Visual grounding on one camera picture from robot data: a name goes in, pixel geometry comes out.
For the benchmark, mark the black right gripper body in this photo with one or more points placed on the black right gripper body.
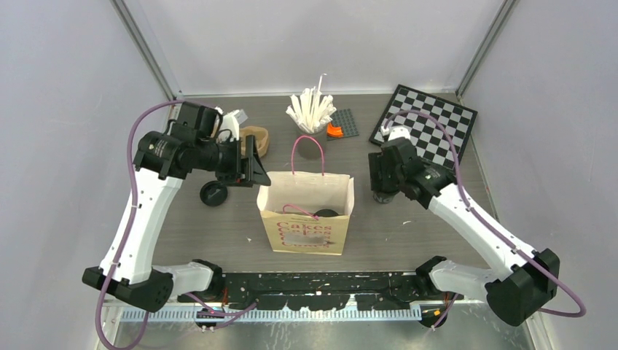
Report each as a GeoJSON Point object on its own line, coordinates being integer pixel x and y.
{"type": "Point", "coordinates": [390, 178]}

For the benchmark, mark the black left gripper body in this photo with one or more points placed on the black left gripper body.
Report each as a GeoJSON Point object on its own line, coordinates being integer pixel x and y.
{"type": "Point", "coordinates": [224, 158]}

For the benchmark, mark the black paper coffee cup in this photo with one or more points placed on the black paper coffee cup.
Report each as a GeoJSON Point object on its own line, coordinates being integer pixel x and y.
{"type": "Point", "coordinates": [384, 197]}

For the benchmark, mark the pink paper gift bag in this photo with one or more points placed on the pink paper gift bag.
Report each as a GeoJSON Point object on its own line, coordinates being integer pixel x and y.
{"type": "Point", "coordinates": [287, 206]}

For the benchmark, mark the black cup lid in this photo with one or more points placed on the black cup lid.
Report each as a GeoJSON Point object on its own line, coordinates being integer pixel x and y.
{"type": "Point", "coordinates": [213, 193]}
{"type": "Point", "coordinates": [325, 213]}

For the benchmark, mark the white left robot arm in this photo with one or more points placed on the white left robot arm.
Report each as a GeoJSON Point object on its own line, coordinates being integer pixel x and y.
{"type": "Point", "coordinates": [127, 271]}

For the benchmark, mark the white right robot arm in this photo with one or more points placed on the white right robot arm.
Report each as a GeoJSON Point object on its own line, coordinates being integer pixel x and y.
{"type": "Point", "coordinates": [512, 285]}

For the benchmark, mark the black white chessboard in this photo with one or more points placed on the black white chessboard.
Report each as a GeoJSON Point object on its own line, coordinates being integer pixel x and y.
{"type": "Point", "coordinates": [431, 145]}

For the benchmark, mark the grey straw holder cup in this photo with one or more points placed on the grey straw holder cup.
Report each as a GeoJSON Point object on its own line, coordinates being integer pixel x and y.
{"type": "Point", "coordinates": [308, 149]}

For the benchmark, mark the orange black small device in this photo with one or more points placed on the orange black small device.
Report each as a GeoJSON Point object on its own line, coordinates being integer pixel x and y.
{"type": "Point", "coordinates": [343, 125]}

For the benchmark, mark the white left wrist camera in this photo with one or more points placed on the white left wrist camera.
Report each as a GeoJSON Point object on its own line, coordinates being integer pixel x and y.
{"type": "Point", "coordinates": [228, 127]}

